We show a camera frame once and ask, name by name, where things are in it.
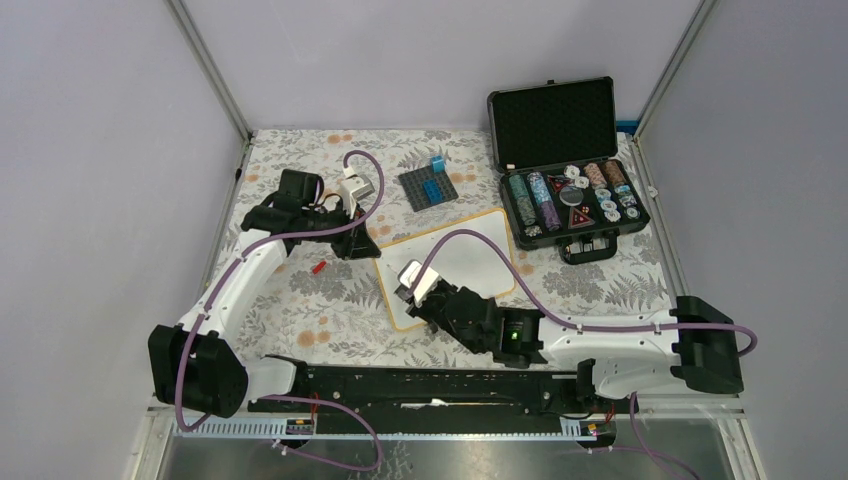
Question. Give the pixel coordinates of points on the pink poker chip stack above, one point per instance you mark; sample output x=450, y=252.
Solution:
x=595, y=176

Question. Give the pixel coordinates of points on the grey lego baseplate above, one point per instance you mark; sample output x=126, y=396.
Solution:
x=411, y=183

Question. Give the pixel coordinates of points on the green poker chip stack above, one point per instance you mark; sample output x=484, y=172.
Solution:
x=524, y=204

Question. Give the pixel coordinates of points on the yellow framed whiteboard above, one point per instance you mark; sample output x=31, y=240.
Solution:
x=463, y=261

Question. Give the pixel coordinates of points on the round dealer button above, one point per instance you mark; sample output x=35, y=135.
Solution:
x=571, y=196

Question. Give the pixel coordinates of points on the blue poker chip stack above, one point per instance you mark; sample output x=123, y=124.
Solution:
x=539, y=188

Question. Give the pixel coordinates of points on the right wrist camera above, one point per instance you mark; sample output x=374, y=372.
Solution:
x=416, y=282

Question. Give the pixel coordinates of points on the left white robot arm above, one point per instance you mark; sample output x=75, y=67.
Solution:
x=194, y=364

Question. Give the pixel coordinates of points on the red triangle dice box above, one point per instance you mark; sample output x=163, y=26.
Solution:
x=579, y=219

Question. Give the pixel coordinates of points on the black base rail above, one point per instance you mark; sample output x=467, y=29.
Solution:
x=472, y=395

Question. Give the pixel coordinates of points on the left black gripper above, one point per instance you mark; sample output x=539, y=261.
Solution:
x=356, y=244

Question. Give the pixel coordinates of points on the light blue lego brick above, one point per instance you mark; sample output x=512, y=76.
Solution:
x=437, y=164

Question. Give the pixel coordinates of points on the black poker chip case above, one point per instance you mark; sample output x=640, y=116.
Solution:
x=556, y=129

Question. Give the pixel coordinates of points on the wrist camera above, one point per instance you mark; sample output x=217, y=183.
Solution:
x=354, y=188
x=416, y=282

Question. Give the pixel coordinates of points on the brown poker chip stack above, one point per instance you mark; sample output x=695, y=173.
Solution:
x=614, y=173

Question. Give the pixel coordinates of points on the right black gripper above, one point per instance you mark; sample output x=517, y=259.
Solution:
x=422, y=311

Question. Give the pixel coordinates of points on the purple poker chip stack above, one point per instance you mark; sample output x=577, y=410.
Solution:
x=550, y=216

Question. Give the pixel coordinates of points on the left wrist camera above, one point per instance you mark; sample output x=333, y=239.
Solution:
x=354, y=188

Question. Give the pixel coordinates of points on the floral tablecloth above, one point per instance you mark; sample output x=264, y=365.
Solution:
x=339, y=316

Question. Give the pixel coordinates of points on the red marker cap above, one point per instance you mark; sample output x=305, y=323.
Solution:
x=319, y=268

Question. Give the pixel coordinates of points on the white cable duct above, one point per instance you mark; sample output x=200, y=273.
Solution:
x=403, y=427

